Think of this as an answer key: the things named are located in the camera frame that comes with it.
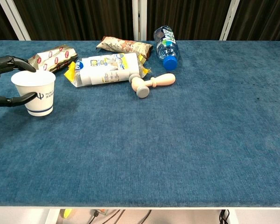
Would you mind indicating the yellow object under table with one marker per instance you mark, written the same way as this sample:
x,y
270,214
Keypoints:
x,y
67,213

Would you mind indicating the blue fabric table cloth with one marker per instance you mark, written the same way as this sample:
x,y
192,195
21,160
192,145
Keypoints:
x,y
154,144

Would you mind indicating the brown peanut snack bag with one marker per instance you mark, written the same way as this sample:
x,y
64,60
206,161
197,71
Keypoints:
x,y
123,46

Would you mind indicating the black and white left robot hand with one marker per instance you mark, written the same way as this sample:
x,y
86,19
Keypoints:
x,y
4,63

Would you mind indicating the clear water bottle blue cap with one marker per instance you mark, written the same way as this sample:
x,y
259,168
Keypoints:
x,y
166,46

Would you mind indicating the dark pleated curtain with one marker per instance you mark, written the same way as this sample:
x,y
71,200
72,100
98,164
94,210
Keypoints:
x,y
79,18

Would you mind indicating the white and yellow plastic package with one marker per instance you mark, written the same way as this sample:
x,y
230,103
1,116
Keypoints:
x,y
107,70

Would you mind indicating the white table leg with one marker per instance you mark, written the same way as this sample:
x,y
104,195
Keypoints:
x,y
52,217
234,218

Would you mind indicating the gold snack packet red labels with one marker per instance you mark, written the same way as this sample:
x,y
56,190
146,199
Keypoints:
x,y
53,57

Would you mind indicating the white upright frame post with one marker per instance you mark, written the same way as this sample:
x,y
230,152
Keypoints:
x,y
139,18

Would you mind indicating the white slanted frame post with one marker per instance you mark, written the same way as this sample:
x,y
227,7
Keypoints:
x,y
14,19
229,19

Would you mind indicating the wooden massage hammer grey ends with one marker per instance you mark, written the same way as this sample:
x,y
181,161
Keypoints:
x,y
140,85

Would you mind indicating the white paper cup blue stripe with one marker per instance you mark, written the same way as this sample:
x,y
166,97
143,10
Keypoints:
x,y
40,102

